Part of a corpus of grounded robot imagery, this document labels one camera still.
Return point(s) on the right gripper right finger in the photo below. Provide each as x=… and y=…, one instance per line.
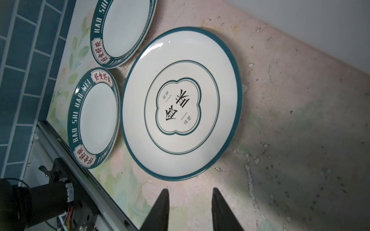
x=222, y=216

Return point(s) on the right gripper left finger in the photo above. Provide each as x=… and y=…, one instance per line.
x=158, y=217

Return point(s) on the white plate black pattern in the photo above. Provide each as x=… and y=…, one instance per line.
x=181, y=104

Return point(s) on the green rimmed white plate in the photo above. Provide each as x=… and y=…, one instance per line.
x=93, y=118
x=118, y=28

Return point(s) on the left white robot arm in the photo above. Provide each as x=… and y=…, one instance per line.
x=23, y=207

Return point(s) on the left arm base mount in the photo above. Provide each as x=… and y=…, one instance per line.
x=79, y=210

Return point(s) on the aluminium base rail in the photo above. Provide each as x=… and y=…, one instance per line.
x=50, y=158

